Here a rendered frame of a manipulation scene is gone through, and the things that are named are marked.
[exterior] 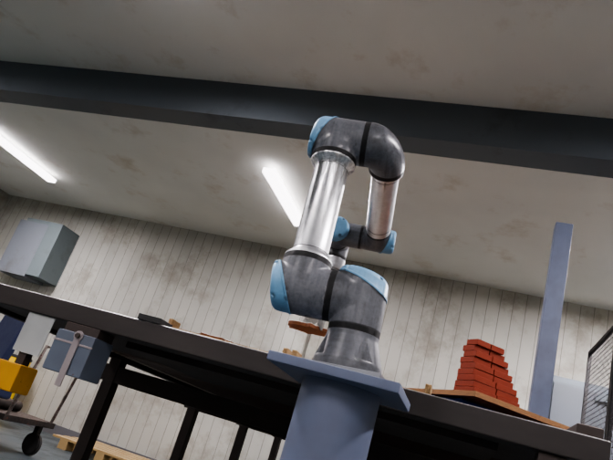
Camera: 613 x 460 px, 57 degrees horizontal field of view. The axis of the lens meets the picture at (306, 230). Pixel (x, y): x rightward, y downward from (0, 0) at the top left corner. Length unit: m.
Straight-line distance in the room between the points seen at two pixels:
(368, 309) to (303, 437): 0.29
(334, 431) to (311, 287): 0.30
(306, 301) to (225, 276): 6.39
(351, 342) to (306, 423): 0.18
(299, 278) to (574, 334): 5.89
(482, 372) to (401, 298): 4.61
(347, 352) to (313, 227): 0.31
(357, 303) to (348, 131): 0.45
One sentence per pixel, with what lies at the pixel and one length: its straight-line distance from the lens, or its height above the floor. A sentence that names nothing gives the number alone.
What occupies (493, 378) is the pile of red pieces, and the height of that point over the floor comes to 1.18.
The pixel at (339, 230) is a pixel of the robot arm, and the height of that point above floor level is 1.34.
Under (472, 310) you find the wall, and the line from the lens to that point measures 6.94.
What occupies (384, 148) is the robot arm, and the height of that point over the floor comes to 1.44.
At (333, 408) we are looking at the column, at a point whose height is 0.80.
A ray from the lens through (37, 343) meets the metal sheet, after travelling 1.93.
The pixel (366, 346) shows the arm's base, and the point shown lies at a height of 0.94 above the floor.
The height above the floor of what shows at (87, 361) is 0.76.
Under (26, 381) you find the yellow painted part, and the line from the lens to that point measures 1.94.
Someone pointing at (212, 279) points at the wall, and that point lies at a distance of 7.69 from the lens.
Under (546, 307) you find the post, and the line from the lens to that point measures 3.62.
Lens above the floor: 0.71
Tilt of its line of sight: 20 degrees up
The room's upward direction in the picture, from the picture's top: 17 degrees clockwise
